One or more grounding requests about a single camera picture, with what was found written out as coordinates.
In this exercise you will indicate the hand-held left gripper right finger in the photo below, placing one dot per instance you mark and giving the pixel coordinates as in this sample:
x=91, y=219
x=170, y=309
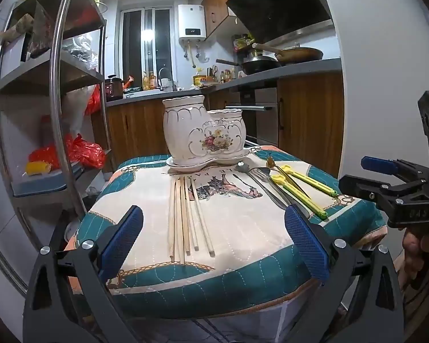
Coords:
x=305, y=243

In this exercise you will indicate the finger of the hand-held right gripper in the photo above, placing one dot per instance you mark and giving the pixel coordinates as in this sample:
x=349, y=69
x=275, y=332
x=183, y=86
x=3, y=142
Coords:
x=361, y=185
x=379, y=164

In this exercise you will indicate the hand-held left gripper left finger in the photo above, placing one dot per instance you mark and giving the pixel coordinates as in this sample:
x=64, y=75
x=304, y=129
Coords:
x=125, y=243

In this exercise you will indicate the yellow green plastic utensil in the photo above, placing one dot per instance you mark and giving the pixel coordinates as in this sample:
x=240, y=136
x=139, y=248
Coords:
x=300, y=196
x=307, y=180

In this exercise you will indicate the wooden chopstick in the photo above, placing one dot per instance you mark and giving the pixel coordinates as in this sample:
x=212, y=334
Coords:
x=202, y=221
x=181, y=221
x=176, y=218
x=186, y=221
x=172, y=221
x=192, y=221

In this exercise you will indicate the metal fork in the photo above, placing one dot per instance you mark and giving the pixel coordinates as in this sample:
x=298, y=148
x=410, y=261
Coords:
x=259, y=175

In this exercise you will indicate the small gold spoon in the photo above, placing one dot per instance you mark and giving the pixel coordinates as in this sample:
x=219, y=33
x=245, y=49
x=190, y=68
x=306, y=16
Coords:
x=270, y=160

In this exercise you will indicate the silver metal spoon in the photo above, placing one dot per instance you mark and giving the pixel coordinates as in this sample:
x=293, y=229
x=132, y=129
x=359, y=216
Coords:
x=241, y=167

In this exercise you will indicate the white floral ceramic utensil holder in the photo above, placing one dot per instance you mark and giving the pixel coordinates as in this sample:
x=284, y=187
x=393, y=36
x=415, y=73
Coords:
x=203, y=132

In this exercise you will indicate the person's right forearm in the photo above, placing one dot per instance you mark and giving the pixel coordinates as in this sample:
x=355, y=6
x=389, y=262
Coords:
x=427, y=311

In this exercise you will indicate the person's right hand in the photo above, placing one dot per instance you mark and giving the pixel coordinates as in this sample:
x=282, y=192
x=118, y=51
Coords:
x=413, y=250

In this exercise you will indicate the white bowls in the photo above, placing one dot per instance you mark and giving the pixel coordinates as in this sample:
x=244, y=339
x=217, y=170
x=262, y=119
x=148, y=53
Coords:
x=72, y=231

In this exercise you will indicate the printed quilted cloth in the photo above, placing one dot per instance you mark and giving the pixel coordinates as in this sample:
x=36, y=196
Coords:
x=236, y=243

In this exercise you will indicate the wooden kitchen base cabinets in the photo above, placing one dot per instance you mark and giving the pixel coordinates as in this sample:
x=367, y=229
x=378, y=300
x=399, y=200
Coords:
x=307, y=114

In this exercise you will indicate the blue grey trays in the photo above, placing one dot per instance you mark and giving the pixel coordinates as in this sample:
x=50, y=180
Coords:
x=46, y=184

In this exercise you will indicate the large red plastic bag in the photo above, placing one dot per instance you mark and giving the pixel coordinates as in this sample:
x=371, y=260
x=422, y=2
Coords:
x=87, y=152

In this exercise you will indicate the white ceramic saucer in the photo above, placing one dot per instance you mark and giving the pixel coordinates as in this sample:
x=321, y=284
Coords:
x=207, y=162

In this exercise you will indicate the yellow corn cob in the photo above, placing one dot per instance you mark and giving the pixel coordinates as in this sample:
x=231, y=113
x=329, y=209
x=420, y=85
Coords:
x=37, y=168

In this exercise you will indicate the built-in oven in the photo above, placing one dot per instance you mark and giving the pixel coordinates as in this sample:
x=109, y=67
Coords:
x=261, y=118

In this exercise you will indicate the brown frying pan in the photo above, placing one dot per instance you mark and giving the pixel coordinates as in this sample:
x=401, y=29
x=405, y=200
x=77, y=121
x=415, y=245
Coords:
x=300, y=55

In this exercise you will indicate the clear container with red lid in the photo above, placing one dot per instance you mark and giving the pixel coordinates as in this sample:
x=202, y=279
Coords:
x=50, y=130

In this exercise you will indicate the white plastic bag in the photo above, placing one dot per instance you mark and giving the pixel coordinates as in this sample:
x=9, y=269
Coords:
x=75, y=109

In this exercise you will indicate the small red plastic bag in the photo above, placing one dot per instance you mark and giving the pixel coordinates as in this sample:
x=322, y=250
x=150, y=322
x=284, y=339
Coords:
x=94, y=100

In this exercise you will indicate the dark red pressure cooker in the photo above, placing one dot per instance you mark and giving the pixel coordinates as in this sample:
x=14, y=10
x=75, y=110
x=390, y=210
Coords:
x=113, y=88

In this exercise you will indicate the black wok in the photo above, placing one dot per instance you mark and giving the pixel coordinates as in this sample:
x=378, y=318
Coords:
x=259, y=66

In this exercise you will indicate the amber oil bottles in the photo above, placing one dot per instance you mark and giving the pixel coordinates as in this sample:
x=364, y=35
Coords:
x=149, y=81

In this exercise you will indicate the kitchen faucet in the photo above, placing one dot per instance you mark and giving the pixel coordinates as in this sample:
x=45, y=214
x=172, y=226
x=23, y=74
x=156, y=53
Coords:
x=166, y=78

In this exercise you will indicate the small seasoning bottles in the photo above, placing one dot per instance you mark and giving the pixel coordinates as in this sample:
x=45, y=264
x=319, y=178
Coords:
x=227, y=75

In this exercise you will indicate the metal shelf rack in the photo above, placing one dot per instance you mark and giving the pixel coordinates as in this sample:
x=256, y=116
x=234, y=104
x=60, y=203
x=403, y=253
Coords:
x=61, y=78

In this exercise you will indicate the large yellow oil bottle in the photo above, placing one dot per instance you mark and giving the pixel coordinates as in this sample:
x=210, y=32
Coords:
x=199, y=78

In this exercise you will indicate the spice packets on rack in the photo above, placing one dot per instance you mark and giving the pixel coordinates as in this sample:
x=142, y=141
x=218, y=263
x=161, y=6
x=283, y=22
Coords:
x=243, y=42

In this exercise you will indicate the black range hood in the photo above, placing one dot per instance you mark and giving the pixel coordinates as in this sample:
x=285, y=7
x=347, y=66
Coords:
x=282, y=3

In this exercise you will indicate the kitchen window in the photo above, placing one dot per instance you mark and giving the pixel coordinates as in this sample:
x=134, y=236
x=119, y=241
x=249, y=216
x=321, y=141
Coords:
x=146, y=46

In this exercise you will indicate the white water heater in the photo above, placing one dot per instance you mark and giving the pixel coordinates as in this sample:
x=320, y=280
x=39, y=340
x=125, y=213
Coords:
x=192, y=21

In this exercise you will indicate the wooden wall cabinet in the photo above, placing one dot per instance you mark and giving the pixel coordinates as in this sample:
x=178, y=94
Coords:
x=218, y=3

